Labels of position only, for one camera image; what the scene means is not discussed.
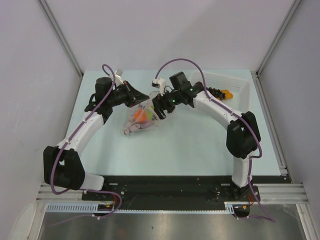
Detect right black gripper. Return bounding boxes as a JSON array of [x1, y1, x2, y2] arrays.
[[152, 87, 183, 121]]

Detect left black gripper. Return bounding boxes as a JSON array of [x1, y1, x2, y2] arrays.
[[107, 80, 149, 108]]

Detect clear zip top bag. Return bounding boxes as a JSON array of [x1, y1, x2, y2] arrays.
[[123, 91, 165, 135]]

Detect orange toy tangerine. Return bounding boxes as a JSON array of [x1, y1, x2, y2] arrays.
[[133, 109, 148, 123]]

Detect grey toy fish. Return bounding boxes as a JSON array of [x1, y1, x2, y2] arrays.
[[123, 122, 141, 135]]

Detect green toy apple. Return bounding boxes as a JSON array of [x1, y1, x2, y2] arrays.
[[146, 109, 157, 121]]

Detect purple toy eggplant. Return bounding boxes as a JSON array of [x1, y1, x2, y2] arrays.
[[139, 120, 154, 129]]

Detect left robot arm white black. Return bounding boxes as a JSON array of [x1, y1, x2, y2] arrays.
[[43, 76, 149, 200]]

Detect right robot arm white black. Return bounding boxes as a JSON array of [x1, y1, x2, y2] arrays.
[[151, 71, 261, 201]]

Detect dark toy grape bunch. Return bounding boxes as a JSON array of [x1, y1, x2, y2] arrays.
[[207, 87, 226, 101]]

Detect orange toy fruit segments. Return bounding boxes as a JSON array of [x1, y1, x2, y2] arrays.
[[222, 89, 233, 100]]

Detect white plastic basket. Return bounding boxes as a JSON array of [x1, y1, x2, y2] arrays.
[[203, 71, 253, 113]]

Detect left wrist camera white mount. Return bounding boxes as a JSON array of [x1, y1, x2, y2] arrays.
[[113, 69, 124, 88]]

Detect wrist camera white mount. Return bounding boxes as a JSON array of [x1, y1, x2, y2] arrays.
[[113, 69, 124, 88], [151, 78, 166, 96]]

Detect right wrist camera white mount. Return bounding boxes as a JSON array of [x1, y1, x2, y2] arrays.
[[151, 78, 166, 96]]

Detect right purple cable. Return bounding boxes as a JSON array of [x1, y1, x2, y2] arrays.
[[154, 58, 277, 223]]

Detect purple cable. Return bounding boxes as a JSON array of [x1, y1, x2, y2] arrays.
[[50, 64, 123, 227], [154, 58, 277, 223]]

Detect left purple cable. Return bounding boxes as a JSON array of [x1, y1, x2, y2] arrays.
[[50, 64, 123, 227]]

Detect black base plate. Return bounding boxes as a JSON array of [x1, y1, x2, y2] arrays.
[[81, 174, 293, 211]]

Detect left aluminium corner post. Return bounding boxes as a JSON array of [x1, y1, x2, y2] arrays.
[[36, 0, 84, 79]]

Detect aluminium corner post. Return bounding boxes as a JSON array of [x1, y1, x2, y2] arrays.
[[36, 0, 84, 79], [254, 0, 303, 77]]

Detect white slotted cable duct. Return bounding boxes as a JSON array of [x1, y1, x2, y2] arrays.
[[45, 202, 250, 215]]

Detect right aluminium side rail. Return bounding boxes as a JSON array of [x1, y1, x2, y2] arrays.
[[251, 71, 289, 176]]

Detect aluminium front rail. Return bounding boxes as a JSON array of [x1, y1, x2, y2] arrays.
[[36, 183, 309, 216]]

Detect right aluminium corner post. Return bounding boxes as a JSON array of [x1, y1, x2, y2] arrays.
[[254, 0, 303, 77]]

